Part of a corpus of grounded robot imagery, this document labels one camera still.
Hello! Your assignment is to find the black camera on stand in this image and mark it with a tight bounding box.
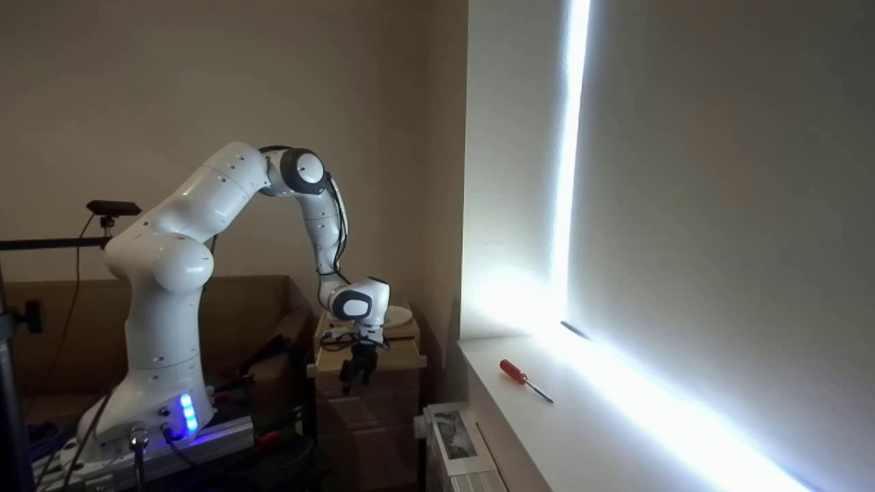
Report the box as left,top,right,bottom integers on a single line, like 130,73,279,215
85,198,144,233

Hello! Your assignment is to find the white box with picture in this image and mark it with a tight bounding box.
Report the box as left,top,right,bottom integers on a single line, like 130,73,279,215
417,401,508,492

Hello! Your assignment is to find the wide white roller blind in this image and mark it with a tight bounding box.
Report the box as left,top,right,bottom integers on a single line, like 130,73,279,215
564,0,875,492

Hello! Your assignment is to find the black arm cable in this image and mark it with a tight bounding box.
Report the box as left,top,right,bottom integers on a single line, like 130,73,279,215
256,142,356,288

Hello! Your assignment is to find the white round plate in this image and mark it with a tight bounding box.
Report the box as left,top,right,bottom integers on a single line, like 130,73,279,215
379,303,417,332

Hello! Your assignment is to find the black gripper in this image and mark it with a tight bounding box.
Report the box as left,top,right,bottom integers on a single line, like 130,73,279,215
319,321,389,396

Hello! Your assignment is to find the robot base platform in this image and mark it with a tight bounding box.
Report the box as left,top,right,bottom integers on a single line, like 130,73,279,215
29,411,259,492

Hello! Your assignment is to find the wooden drawer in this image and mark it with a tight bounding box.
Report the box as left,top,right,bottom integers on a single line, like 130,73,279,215
305,347,428,377

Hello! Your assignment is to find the narrow white roller blind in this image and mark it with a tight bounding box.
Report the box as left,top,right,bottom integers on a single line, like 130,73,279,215
458,0,575,342

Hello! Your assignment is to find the white windowsill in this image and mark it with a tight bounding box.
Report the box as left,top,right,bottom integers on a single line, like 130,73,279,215
456,327,814,492

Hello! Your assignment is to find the red handled screwdriver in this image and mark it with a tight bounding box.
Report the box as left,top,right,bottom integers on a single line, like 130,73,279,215
497,359,554,407

